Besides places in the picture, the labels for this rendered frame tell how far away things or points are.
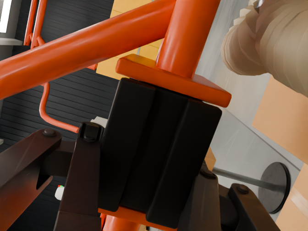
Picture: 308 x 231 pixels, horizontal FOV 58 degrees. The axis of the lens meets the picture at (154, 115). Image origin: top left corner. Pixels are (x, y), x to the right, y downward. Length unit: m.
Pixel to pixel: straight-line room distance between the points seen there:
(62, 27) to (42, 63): 11.04
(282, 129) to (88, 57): 0.21
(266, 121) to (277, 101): 0.03
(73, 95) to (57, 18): 2.86
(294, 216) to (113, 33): 1.08
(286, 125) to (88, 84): 10.82
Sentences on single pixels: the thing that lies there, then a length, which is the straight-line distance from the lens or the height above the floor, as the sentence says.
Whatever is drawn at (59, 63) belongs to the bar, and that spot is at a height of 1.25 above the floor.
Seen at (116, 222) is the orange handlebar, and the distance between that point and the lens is 0.18.
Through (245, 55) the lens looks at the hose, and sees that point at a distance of 0.20.
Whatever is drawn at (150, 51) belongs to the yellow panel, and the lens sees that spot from 7.44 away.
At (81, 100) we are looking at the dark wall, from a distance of 11.21.
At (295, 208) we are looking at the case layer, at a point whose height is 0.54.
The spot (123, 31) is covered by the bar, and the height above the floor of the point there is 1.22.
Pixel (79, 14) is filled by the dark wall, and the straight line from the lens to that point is 11.05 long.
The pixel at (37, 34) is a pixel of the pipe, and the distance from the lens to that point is 8.31.
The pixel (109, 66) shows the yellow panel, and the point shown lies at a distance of 7.54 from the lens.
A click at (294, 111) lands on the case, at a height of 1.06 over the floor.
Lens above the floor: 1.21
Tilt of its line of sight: 4 degrees down
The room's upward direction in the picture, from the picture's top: 73 degrees counter-clockwise
